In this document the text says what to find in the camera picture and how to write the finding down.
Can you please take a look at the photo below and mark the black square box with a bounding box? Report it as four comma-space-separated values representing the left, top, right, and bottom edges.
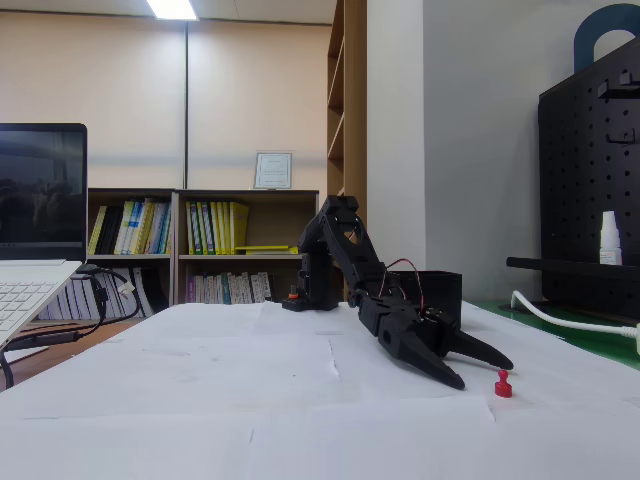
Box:
387, 269, 463, 333

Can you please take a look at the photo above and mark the black orange table clamp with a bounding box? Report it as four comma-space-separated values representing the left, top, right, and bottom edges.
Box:
280, 283, 307, 313

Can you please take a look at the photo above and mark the green desk mat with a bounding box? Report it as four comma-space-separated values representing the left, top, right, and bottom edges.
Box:
468, 298, 640, 371

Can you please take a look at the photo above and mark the flat lying yellow folder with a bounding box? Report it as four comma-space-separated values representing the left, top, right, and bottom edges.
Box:
233, 244, 299, 255

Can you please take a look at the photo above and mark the white plastic bottle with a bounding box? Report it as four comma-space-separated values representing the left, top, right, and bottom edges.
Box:
598, 210, 624, 266

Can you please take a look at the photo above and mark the black pegboard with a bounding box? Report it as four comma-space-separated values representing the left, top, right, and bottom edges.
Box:
505, 37, 640, 321

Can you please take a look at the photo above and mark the thick yellow binder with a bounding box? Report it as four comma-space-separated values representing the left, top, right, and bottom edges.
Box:
229, 201, 250, 256

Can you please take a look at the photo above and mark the low bookshelf with yellow binders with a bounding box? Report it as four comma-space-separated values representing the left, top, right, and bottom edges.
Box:
172, 188, 321, 306

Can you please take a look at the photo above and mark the framed white certificate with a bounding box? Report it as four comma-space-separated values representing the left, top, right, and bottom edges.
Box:
253, 151, 294, 191

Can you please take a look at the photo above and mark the tall wooden bookshelf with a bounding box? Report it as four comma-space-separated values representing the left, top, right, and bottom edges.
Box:
326, 0, 369, 303

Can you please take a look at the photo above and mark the white paper table cover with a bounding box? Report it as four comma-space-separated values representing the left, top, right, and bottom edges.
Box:
0, 297, 640, 480

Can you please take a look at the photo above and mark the low bookshelf with mixed books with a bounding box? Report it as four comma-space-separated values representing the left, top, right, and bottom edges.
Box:
37, 187, 177, 322

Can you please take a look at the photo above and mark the dark blue arch shape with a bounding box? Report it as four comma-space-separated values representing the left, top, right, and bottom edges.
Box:
573, 3, 640, 74

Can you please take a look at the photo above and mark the black laptop stand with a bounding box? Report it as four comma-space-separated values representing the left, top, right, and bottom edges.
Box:
0, 319, 104, 391

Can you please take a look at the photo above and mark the white laptop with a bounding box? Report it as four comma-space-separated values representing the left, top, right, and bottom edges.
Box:
0, 123, 89, 347

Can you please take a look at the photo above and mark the ceiling light panel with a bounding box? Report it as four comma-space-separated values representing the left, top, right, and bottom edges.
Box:
145, 0, 200, 22

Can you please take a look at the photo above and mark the red black arm wire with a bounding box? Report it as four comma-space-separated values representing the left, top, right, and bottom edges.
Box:
380, 258, 427, 314

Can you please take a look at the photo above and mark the white power cable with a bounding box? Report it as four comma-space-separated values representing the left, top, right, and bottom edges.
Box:
509, 290, 640, 356

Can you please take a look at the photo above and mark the black laptop cable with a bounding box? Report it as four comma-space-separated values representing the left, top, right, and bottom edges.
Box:
74, 264, 144, 326

